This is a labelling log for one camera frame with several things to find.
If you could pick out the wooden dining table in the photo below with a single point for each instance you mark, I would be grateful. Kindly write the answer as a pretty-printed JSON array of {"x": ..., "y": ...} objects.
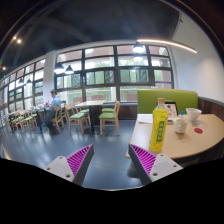
[{"x": 90, "y": 103}]

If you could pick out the white paper sheet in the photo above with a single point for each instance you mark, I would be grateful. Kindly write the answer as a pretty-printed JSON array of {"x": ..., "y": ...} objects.
[{"x": 145, "y": 118}]

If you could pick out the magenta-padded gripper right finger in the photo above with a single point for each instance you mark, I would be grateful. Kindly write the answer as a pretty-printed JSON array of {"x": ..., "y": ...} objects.
[{"x": 160, "y": 166}]

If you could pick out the black-framed picture stand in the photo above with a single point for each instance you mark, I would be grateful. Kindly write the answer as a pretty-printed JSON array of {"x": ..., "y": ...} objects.
[{"x": 172, "y": 111}]

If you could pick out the green bench backrest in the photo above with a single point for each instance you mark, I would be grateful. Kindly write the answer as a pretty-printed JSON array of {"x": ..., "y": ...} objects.
[{"x": 150, "y": 100}]

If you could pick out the group of wooden chairs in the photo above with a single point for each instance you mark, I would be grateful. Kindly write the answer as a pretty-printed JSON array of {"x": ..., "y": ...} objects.
[{"x": 108, "y": 115}]

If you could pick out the dark-framed window wall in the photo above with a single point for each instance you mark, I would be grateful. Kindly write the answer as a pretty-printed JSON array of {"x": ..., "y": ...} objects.
[{"x": 116, "y": 73}]

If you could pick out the small blue-capped bottle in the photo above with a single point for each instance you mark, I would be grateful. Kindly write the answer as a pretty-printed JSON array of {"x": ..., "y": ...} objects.
[{"x": 182, "y": 115}]

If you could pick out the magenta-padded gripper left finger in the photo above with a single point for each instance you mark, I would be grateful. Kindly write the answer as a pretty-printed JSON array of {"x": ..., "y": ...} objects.
[{"x": 63, "y": 166}]

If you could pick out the white mug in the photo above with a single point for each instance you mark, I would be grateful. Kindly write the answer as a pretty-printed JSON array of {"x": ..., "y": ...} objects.
[{"x": 181, "y": 126}]

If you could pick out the white bowl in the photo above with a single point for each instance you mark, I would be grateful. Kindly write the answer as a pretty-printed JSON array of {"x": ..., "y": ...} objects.
[{"x": 193, "y": 114}]

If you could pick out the group of pendant lamps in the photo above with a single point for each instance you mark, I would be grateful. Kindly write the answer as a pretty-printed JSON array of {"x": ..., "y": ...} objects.
[{"x": 138, "y": 48}]

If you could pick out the yellow drink bottle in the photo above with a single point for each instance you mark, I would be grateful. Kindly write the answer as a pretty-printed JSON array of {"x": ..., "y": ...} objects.
[{"x": 159, "y": 130}]

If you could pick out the curved linear ceiling light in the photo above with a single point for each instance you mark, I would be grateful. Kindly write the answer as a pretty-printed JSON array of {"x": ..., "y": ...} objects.
[{"x": 166, "y": 41}]

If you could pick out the person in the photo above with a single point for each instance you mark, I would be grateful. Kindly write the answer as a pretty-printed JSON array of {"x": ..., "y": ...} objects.
[{"x": 53, "y": 106}]

